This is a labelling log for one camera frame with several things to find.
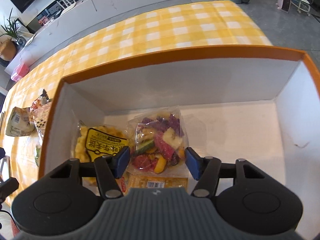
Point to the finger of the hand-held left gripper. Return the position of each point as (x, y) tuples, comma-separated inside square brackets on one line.
[(2, 153), (8, 187)]

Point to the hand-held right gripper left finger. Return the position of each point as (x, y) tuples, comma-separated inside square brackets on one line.
[(122, 161)]

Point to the yellow checked tablecloth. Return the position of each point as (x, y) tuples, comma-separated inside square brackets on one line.
[(150, 30)]

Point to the red yellow chips bag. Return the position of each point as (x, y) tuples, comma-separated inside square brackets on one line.
[(41, 115)]

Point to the white round side table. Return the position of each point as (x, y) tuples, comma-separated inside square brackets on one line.
[(301, 1)]

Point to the yellow waffle snack packet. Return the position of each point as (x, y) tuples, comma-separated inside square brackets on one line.
[(100, 140)]

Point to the white green snack packet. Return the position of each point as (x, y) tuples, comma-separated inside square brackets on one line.
[(18, 122)]

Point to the pink tissue box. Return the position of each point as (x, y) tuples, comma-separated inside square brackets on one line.
[(20, 71)]

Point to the green plant in glass vase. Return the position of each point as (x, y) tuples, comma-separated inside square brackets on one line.
[(12, 27)]

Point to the brown round basket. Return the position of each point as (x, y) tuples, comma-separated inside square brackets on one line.
[(7, 51)]

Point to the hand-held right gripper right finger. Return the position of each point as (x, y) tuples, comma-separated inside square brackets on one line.
[(193, 163)]

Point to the white marble counter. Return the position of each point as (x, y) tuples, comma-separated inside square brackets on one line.
[(75, 27)]

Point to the orange cardboard box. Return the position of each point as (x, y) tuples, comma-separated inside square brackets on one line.
[(175, 85)]

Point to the clear dried fruit packet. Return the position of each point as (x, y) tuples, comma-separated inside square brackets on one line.
[(155, 135)]

